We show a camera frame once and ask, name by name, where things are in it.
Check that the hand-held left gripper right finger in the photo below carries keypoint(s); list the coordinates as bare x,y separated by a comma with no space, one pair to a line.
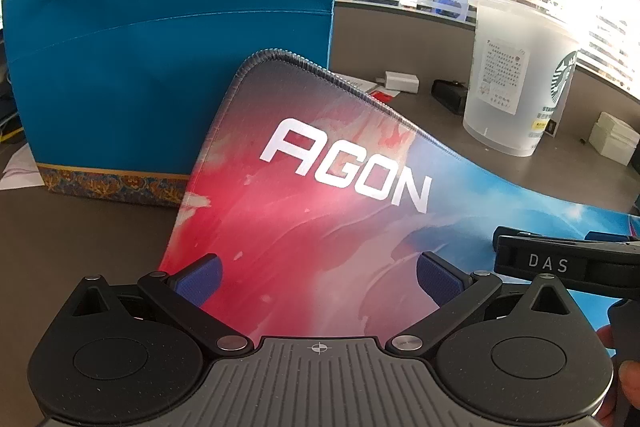
440,279

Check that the red card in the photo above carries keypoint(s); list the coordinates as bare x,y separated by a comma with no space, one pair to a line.
384,96

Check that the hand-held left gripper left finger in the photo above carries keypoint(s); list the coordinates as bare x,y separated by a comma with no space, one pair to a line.
200,279

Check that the stack of white boxes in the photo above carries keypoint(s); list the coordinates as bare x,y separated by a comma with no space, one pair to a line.
612,138

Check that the white charger adapter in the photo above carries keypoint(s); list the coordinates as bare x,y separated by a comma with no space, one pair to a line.
400,82

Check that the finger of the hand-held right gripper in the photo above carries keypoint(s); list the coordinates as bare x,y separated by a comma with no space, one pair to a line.
607,237

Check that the frosted plastic cup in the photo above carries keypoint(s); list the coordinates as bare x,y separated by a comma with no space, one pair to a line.
505,57

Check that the printed desk mat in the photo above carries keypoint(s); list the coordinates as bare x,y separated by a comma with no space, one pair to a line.
325,217

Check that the small black box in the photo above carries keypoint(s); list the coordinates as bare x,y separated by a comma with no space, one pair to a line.
449,97

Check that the person's right hand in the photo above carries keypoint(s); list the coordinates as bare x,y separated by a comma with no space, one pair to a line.
631,387

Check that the blue paper gift bag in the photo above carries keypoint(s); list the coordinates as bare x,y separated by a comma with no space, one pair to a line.
150,57

